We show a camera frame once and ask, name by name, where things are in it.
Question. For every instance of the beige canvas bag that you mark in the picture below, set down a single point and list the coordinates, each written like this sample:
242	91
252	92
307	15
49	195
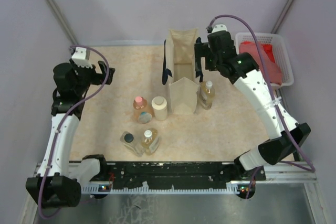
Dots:
179	74

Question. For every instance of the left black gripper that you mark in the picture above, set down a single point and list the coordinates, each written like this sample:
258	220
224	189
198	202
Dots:
99	78

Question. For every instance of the amber bottle white cap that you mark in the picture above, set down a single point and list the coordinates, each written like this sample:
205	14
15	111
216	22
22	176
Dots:
150	140

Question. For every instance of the clear jar teal lid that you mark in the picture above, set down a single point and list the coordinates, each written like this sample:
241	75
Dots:
144	117

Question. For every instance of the aluminium rail frame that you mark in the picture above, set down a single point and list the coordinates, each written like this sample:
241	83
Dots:
282	173

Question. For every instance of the cream cylindrical bottle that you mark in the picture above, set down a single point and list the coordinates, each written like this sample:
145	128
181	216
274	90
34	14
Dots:
159	105

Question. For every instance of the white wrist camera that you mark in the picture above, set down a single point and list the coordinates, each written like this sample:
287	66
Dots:
80	57
215	28

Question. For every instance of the yellow liquid bottle white cap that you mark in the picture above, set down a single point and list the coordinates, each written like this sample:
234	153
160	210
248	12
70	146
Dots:
206	94

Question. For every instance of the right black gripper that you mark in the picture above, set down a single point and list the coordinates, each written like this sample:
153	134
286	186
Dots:
202	50

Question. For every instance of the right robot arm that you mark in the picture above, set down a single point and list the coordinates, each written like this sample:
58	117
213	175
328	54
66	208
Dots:
284	132

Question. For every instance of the white plastic basket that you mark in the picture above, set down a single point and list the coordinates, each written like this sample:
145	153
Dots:
281	57

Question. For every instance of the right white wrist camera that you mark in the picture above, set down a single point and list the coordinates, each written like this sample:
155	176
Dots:
215	28

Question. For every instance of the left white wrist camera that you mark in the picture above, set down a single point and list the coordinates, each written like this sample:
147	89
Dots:
80	57

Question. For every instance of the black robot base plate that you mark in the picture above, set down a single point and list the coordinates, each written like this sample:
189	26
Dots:
173	178

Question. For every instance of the clear bottle black cap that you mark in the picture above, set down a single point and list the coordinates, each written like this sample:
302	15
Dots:
132	143

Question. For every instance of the pink cap orange bottle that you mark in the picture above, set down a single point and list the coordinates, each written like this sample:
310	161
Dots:
140	104

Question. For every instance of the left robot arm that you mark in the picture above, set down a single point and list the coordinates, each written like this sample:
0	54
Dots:
61	134

